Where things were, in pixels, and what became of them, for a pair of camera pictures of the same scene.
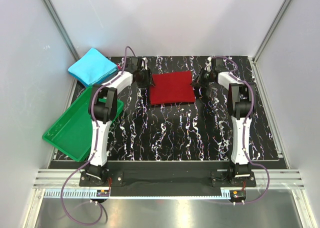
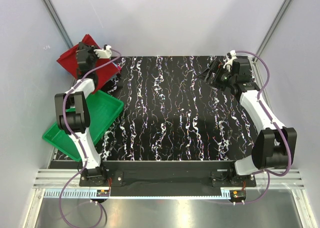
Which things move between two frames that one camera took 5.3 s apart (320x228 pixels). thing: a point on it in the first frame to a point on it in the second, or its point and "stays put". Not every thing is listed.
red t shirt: (172, 87) to (106, 69)
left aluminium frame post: (58, 23) stays put
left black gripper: (148, 80) to (89, 49)
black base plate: (133, 179) stays put
